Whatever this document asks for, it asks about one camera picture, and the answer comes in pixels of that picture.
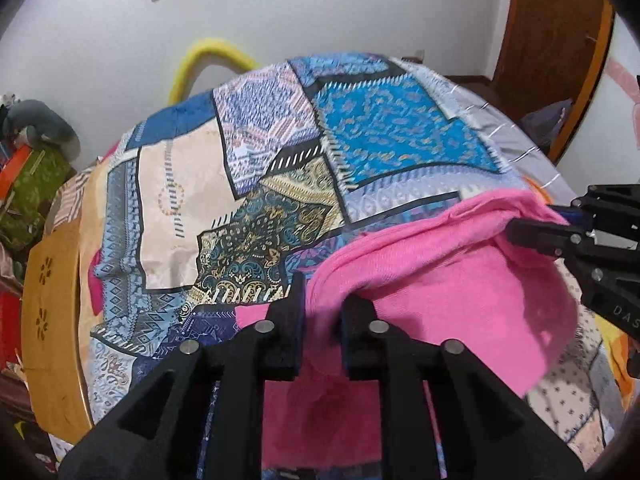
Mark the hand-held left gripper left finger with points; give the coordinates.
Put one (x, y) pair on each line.
(292, 330)

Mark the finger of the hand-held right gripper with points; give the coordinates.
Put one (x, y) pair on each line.
(607, 205)
(540, 235)

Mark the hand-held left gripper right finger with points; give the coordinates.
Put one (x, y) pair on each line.
(357, 340)

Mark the pink knit cardigan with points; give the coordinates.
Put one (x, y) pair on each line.
(440, 285)

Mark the tan yellow fleece blanket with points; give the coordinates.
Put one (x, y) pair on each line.
(617, 355)

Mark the dark grey bag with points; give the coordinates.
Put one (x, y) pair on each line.
(547, 122)

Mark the grey striped bedsheet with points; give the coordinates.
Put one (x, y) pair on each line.
(515, 130)

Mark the patchwork printed bedsheet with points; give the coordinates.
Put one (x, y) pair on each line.
(250, 185)

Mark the brown wooden door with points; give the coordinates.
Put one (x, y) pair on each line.
(550, 35)

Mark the wooden bed board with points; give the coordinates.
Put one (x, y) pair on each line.
(55, 335)

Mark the yellow foam tube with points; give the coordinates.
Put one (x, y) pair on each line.
(182, 67)

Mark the green patterned cloth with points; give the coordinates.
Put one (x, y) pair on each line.
(35, 195)

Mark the pink wall decoration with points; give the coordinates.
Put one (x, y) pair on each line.
(622, 77)

